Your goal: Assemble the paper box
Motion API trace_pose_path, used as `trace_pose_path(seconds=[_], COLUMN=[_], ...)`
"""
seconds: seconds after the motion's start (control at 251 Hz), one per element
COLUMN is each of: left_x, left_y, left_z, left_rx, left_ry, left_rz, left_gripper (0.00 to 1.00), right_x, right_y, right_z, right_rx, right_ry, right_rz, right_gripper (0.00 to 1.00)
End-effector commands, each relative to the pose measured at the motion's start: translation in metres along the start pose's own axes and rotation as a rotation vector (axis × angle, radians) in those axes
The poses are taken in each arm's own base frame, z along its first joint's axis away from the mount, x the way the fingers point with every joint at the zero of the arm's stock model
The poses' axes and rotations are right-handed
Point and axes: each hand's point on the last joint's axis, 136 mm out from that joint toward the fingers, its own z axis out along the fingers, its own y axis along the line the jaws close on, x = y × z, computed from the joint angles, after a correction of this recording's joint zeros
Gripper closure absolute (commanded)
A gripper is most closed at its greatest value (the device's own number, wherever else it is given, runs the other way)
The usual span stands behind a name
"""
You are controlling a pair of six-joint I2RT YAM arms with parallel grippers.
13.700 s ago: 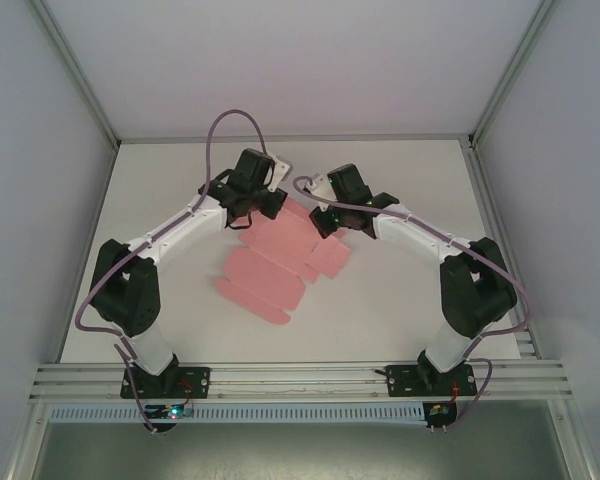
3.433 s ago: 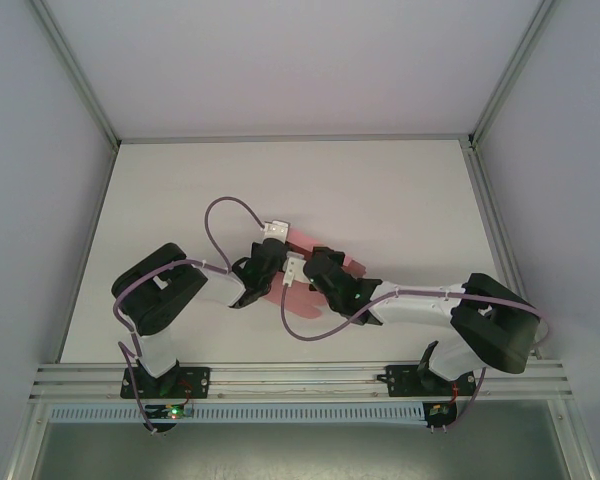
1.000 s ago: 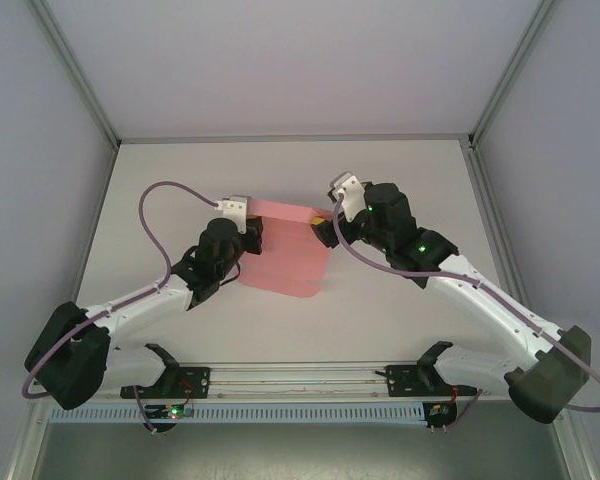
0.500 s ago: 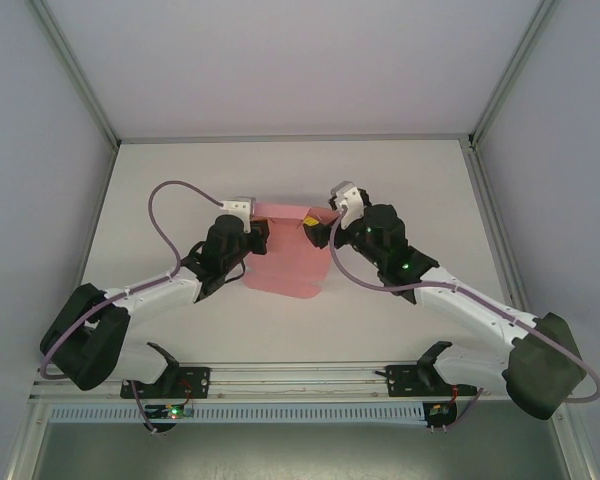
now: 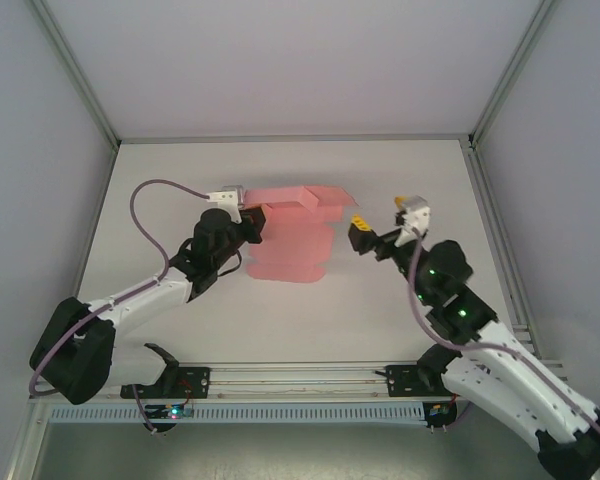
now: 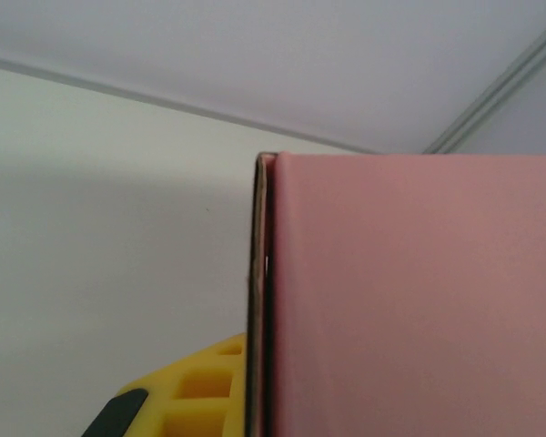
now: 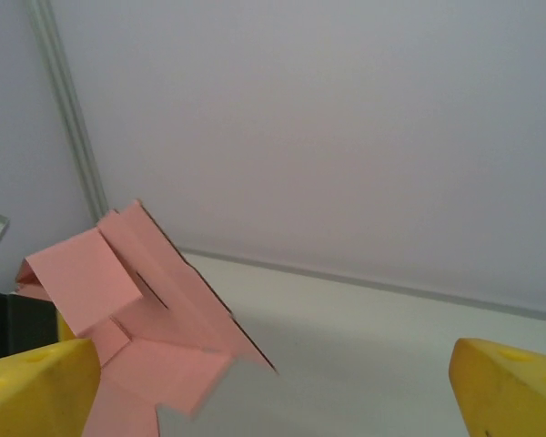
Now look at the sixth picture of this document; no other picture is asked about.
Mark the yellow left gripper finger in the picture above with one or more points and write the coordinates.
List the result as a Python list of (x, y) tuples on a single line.
[(159, 409)]

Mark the pink cloth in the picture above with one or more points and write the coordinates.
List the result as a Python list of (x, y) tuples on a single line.
[(414, 296)]

